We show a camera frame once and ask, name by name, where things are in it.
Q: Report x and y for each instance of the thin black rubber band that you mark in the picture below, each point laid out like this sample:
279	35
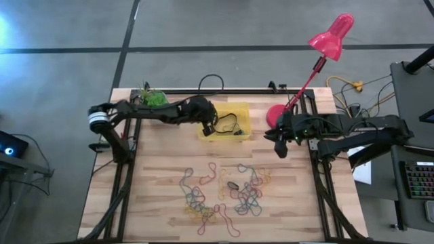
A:
236	119

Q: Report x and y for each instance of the grey computer mouse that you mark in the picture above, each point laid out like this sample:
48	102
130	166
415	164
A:
430	211

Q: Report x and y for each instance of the red rubber band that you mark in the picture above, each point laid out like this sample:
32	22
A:
220	205
259	193
234	194
214	169

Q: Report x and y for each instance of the black frame clamp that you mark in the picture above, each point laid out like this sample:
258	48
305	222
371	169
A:
272	85

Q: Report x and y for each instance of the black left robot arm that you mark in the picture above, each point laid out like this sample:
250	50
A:
149	112

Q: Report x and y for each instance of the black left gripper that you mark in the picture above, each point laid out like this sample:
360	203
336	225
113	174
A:
196	110

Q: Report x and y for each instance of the yellow rubber band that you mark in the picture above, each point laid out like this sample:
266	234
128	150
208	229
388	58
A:
268	176
190	211
220	184
208	217

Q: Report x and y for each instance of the grey metal stand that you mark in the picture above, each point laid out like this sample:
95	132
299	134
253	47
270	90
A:
20	166

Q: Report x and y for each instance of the white paper sheet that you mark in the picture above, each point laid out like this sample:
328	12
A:
364	173

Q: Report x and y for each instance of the red desk lamp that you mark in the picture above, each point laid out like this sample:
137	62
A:
330	42

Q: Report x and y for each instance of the grey desk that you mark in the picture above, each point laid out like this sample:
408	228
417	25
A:
413	95

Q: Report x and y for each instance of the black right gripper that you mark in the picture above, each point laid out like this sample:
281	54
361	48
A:
290	127

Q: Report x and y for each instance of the black diagonal bar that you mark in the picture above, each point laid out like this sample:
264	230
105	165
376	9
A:
364	159

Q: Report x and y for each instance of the blue rubber band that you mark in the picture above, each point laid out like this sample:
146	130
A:
241	165
196	196
256	213
180	183

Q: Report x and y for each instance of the dark device with blue light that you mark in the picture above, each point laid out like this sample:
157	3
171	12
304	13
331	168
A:
13	144

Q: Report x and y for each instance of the dark tablet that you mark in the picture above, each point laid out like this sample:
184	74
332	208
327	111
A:
428	117

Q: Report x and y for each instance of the green plant in patterned pot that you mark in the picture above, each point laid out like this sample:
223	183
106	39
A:
156	99

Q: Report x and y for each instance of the black pole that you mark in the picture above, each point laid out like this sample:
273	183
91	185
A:
420	61

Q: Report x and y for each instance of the yellow translucent plastic bin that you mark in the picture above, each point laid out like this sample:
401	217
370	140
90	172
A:
237	108

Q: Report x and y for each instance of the black power adapter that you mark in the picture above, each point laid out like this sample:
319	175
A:
356	110

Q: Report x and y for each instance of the backlit computer keyboard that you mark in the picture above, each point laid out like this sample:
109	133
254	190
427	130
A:
420	179

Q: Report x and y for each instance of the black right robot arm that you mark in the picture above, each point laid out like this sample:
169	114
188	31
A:
356	128

